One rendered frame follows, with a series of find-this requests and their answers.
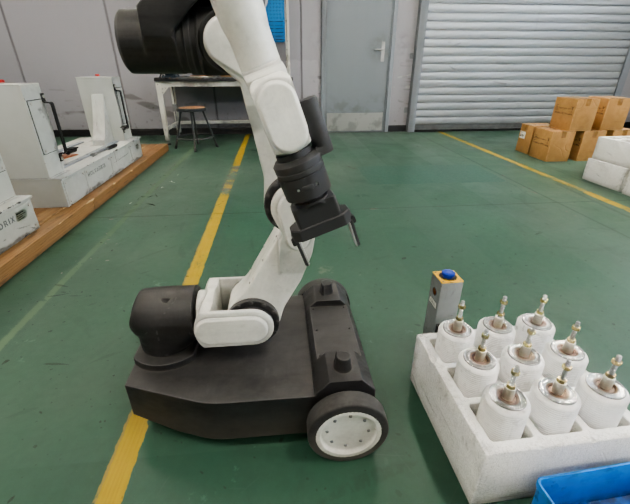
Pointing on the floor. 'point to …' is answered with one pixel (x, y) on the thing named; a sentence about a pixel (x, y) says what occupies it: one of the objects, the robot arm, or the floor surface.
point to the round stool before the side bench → (193, 125)
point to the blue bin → (598, 485)
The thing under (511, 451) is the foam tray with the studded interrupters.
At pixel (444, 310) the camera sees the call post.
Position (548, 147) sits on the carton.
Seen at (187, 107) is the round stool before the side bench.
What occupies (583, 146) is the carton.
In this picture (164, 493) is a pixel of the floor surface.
